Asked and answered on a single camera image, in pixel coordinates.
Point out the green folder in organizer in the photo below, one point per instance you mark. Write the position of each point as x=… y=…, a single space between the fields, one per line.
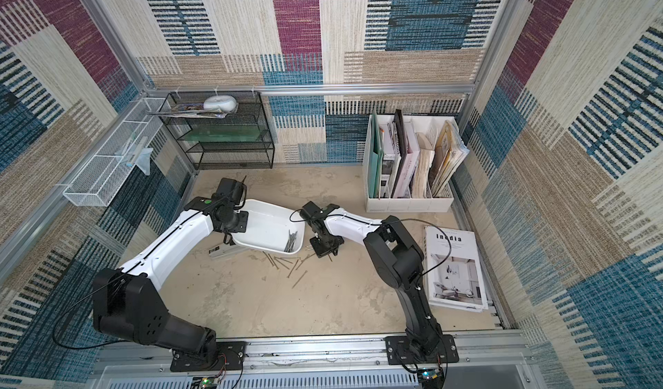
x=375 y=158

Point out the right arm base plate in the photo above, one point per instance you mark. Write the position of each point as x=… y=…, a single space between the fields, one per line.
x=401 y=350

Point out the white plastic storage box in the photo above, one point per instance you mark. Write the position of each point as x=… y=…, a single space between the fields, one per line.
x=268 y=227

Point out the brown envelopes in organizer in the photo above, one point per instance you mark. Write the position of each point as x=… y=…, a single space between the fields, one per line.
x=450 y=153

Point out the magazines on black shelf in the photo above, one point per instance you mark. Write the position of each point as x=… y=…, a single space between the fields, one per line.
x=189 y=110

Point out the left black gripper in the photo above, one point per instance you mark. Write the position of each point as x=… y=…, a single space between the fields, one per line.
x=243 y=224

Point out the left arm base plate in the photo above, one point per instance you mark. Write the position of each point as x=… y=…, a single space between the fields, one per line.
x=228 y=355

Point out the black wire mesh shelf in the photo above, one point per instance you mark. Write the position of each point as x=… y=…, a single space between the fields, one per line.
x=242 y=140

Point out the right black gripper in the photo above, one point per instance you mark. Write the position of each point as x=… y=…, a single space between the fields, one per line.
x=325 y=243

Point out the black binder in organizer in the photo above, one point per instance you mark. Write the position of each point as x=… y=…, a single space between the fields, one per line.
x=400 y=132

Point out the white round device on shelf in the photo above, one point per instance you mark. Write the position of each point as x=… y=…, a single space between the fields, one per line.
x=221 y=104

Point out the white wire wall basket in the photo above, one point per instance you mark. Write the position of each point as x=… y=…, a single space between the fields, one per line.
x=124 y=149

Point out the white desktop file organizer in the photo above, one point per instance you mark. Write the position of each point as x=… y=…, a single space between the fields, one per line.
x=405 y=182

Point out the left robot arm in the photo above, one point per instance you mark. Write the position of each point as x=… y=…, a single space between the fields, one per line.
x=127 y=303

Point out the steel nail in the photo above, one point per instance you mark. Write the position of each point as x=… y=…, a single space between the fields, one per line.
x=299 y=279
x=290 y=245
x=271 y=261

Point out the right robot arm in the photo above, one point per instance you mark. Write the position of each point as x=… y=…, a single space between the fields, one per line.
x=398 y=261

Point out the white Inedia magazine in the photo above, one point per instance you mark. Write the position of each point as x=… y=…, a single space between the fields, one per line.
x=454 y=276

